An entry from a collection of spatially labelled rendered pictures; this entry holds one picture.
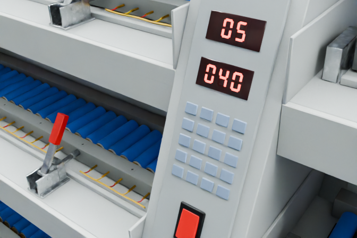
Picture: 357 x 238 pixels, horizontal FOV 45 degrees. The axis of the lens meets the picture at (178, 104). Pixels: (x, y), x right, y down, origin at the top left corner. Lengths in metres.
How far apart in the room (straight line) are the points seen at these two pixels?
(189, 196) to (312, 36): 0.16
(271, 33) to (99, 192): 0.28
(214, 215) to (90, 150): 0.22
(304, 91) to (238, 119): 0.05
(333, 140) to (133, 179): 0.25
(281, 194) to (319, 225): 0.10
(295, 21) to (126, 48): 0.16
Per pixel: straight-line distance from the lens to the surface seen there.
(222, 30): 0.32
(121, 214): 0.47
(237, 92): 0.32
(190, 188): 0.35
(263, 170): 0.32
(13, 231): 0.72
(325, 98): 0.32
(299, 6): 0.31
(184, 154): 0.35
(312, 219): 0.48
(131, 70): 0.39
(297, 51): 0.30
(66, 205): 0.49
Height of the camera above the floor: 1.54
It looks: 13 degrees down
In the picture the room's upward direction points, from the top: 12 degrees clockwise
